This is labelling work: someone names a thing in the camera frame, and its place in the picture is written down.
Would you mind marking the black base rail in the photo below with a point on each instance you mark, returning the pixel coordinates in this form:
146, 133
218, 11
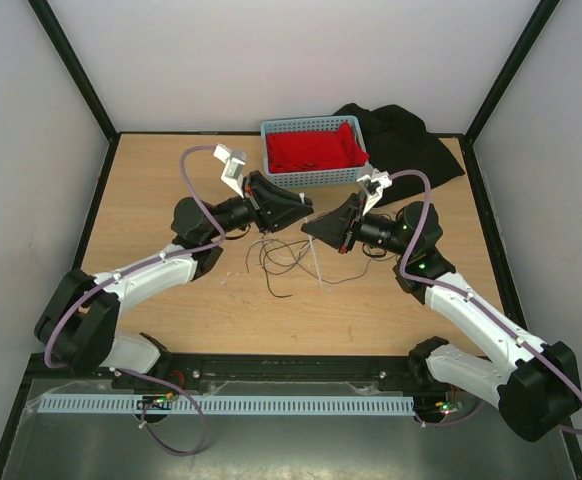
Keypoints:
408, 374

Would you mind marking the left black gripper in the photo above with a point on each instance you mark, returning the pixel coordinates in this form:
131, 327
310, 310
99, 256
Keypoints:
274, 207

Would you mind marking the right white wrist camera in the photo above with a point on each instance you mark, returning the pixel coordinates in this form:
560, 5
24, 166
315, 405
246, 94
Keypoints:
372, 183

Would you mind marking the light blue plastic basket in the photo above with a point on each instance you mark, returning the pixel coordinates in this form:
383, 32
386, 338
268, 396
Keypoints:
314, 178

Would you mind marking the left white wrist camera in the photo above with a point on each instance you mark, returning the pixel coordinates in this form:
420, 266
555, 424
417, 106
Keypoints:
234, 162

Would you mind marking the light blue slotted cable duct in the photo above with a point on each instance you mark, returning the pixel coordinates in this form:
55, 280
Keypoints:
240, 405

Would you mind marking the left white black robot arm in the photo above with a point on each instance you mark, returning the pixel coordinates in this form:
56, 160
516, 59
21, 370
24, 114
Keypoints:
79, 326

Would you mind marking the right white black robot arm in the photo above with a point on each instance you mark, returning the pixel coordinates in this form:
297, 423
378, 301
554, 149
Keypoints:
424, 273

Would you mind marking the black cloth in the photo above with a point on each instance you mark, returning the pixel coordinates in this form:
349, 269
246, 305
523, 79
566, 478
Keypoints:
398, 140

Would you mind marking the red cloth in basket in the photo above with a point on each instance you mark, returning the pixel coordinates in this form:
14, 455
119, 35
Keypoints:
290, 152

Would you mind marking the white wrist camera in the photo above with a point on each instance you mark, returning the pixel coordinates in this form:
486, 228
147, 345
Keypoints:
372, 183
234, 162

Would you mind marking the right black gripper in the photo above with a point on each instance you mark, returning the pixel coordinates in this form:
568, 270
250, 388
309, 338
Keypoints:
334, 228

